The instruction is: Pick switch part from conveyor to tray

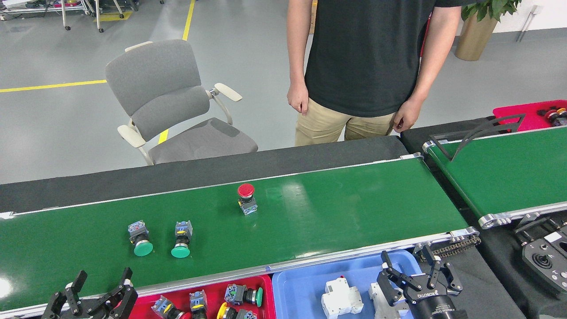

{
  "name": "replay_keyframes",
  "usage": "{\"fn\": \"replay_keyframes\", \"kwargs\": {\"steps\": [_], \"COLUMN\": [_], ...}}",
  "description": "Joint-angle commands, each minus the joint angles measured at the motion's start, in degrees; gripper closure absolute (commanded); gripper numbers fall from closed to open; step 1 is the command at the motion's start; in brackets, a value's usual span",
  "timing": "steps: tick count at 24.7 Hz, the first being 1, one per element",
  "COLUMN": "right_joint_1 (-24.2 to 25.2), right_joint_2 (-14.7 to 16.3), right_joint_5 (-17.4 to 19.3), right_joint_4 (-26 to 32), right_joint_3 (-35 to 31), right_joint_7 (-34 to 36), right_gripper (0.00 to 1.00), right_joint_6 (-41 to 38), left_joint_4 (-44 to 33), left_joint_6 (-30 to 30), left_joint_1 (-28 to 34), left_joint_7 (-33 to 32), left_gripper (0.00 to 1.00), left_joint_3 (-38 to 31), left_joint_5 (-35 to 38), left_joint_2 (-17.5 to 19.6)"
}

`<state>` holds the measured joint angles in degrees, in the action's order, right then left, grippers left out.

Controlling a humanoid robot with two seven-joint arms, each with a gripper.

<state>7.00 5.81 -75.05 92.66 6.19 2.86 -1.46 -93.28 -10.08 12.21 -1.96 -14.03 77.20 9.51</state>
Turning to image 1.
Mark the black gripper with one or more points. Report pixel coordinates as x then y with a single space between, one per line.
436 308
95 313

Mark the white circuit breaker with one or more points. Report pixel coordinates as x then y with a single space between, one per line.
341 299
373 297

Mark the red mushroom push button switch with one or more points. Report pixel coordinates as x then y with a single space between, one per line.
246 190
163 305
550 114

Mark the green mushroom push button switch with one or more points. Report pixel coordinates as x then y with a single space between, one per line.
143 248
198 299
180 251
234 293

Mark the person's left forearm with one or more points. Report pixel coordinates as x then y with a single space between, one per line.
436 53

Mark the person's right forearm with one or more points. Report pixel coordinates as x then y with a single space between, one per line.
297 44

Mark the blue plastic tray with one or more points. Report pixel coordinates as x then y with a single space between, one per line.
301 292

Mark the long green conveyor belt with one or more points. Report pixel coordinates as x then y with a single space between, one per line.
310 212

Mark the green conveyor with black guide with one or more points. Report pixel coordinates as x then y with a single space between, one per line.
509 177

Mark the red plastic tray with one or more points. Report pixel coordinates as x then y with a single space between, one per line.
268 312

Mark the person's left hand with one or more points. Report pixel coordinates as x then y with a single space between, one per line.
408 116

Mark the person's right hand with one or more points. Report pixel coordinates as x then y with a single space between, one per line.
297 97

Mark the long black table cover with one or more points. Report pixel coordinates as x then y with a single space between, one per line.
133 186

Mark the black joystick controller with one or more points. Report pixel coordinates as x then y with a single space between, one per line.
545 261

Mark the red plastic bin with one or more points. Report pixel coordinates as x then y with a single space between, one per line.
514 110

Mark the person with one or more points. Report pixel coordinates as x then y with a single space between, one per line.
367 53

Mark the grey office chair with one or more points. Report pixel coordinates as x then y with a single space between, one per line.
155 71

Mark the potted plant in gold pot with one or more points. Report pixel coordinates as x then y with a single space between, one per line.
474 40

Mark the white wheeled metal rack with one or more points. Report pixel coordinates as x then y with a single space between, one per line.
64 13

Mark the black curved guide bracket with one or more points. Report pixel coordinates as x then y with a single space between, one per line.
483 129

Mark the white wall pipe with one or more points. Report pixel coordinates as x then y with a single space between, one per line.
536 9

